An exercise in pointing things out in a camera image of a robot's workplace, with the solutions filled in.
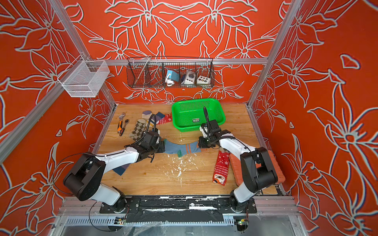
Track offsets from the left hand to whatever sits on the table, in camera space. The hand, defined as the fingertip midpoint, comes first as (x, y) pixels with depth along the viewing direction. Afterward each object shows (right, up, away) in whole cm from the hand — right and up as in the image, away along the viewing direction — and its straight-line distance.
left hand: (165, 144), depth 92 cm
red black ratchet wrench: (-32, +13, +15) cm, 37 cm away
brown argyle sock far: (-21, +8, +11) cm, 25 cm away
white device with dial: (+16, +42, -1) cm, 45 cm away
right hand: (+20, +1, -3) cm, 20 cm away
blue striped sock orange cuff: (+10, -4, +1) cm, 11 cm away
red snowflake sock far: (-1, +16, +18) cm, 25 cm away
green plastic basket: (+15, +19, +22) cm, 33 cm away
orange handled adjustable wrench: (-36, +12, +15) cm, 41 cm away
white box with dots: (+24, +42, +3) cm, 49 cm away
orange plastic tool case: (+42, -10, -9) cm, 44 cm away
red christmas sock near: (+34, -14, -6) cm, 38 cm away
